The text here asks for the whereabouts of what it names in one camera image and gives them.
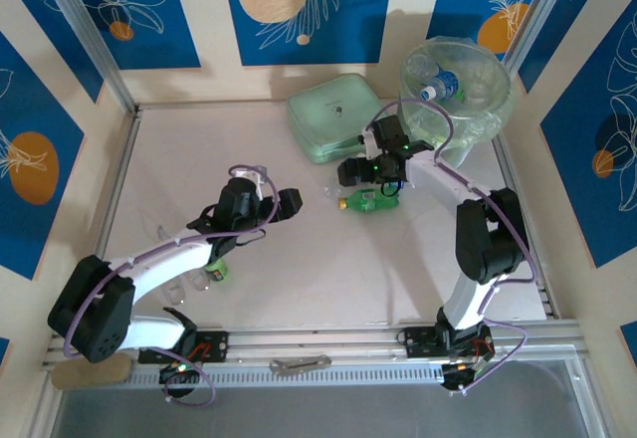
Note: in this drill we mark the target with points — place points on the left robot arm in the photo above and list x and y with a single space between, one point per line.
164 264

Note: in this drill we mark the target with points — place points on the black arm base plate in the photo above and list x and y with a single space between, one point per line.
418 341
214 346

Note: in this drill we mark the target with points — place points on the silver metal bracket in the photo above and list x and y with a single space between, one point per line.
301 363

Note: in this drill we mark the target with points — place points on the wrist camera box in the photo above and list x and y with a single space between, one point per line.
249 175
369 143

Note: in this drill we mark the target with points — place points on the green bottle yellow cap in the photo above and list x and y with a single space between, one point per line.
370 201

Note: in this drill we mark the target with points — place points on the green label bottle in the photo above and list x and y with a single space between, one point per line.
218 272

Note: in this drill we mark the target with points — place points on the clear bottle white cap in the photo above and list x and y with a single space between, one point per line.
423 65

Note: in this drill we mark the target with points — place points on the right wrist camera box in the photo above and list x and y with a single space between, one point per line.
369 143

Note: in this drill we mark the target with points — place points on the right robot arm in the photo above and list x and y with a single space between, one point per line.
497 239

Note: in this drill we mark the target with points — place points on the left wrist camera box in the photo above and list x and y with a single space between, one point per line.
249 175

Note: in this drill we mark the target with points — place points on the clear plastic bottle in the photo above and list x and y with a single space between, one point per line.
175 292
199 281

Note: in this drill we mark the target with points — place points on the aluminium frame post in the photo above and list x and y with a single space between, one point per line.
84 25
541 10

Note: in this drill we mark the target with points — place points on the aluminium front rail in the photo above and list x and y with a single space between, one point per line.
323 343

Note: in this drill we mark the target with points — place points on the beige foam sponge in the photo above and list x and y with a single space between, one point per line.
94 375

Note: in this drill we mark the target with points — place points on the mint green zip pouch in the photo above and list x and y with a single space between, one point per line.
318 119

